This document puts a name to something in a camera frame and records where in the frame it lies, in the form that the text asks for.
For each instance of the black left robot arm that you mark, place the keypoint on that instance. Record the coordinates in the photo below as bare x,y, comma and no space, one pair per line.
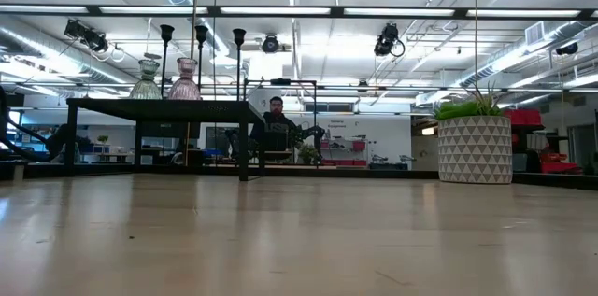
53,144

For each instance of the black ceiling spotlight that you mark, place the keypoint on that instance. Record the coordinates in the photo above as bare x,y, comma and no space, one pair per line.
91,38
270,45
566,48
388,38

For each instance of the green ribbed glass candle holder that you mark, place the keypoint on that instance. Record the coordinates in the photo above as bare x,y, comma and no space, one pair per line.
146,88

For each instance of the silver air duct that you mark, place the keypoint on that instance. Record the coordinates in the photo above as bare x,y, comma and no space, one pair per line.
514,58
46,48

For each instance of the black overhead frame beam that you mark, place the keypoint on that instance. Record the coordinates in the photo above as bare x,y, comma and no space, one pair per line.
336,11

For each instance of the black background robot arm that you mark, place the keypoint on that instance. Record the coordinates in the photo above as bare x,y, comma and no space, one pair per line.
310,133

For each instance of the person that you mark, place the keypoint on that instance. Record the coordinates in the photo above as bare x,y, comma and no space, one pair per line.
276,118

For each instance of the black perforated metal shelf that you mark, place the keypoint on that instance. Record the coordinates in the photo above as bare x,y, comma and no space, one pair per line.
163,108

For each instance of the black aluminium table frame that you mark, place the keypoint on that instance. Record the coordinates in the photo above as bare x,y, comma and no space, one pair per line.
327,172

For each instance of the red storage bin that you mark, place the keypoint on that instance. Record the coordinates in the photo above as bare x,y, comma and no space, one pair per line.
560,165
523,117

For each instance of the white triangle-patterned plant pot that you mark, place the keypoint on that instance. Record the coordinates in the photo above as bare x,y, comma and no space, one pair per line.
474,151

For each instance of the pink ribbed glass candle holder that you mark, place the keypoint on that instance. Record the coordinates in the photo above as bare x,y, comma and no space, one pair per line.
185,88

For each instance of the green artificial succulent plant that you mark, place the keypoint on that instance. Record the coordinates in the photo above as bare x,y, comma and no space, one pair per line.
460,109

